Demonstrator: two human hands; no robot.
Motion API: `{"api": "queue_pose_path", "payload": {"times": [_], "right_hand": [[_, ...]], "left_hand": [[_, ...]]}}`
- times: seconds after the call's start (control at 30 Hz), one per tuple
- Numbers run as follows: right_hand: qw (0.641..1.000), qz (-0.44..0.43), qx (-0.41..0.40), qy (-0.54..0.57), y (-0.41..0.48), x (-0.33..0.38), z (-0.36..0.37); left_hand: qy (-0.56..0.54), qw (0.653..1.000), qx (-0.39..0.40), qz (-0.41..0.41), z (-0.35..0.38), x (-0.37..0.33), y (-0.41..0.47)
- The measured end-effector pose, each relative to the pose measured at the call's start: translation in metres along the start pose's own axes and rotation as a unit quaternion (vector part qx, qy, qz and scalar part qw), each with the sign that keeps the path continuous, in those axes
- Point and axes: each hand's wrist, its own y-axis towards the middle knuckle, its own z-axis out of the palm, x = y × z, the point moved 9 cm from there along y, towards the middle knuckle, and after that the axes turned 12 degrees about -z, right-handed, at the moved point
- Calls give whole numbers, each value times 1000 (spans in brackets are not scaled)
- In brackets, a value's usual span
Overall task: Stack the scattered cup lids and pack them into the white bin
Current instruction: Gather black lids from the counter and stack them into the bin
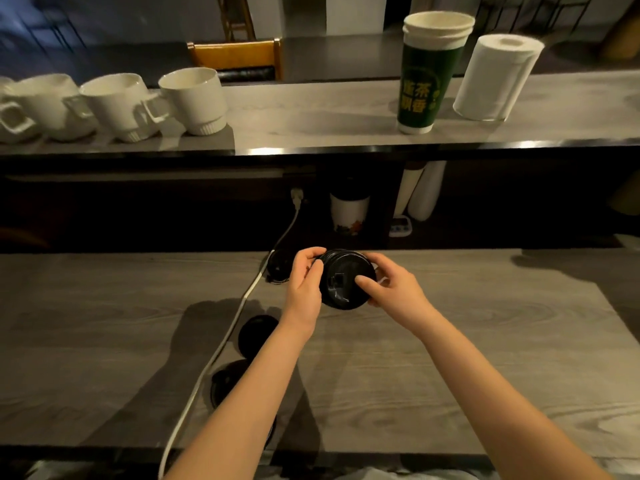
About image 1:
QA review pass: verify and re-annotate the grey wooden table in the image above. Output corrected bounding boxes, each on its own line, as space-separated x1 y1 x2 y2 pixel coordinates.
0 249 640 461

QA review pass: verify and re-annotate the white paper towel roll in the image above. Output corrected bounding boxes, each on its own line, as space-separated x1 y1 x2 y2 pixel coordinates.
452 33 546 122

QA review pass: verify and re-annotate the person's right hand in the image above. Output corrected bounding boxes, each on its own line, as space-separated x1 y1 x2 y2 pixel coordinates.
355 252 441 341

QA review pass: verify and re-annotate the person's left forearm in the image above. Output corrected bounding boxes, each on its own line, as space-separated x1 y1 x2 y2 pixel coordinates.
165 324 311 480

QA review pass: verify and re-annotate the black lid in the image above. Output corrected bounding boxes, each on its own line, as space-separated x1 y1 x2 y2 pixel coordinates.
318 248 379 311

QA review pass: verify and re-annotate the wooden chair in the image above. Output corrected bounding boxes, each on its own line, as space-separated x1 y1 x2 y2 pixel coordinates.
186 38 283 83

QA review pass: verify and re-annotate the black metal chair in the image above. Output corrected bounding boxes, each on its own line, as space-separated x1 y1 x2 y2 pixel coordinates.
529 0 593 33
475 0 521 33

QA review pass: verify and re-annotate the person's white shirt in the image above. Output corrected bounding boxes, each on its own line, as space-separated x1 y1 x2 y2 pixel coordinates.
335 467 481 480

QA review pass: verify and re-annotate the pile of cup lids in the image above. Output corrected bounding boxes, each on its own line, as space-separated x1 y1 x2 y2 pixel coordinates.
209 249 293 448

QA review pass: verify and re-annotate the green paper cup stack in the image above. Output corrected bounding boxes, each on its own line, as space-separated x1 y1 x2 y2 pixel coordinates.
397 11 476 135

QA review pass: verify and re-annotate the person's right forearm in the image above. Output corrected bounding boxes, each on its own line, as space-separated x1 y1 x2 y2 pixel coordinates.
415 314 613 480

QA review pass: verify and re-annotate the grey bar counter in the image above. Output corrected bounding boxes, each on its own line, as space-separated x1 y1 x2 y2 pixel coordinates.
0 69 640 157

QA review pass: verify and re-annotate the white power cable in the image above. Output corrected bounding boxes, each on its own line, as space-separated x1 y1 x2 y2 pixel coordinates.
157 188 306 480

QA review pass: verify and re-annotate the person's left hand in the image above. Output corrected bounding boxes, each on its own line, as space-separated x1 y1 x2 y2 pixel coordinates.
279 246 327 341

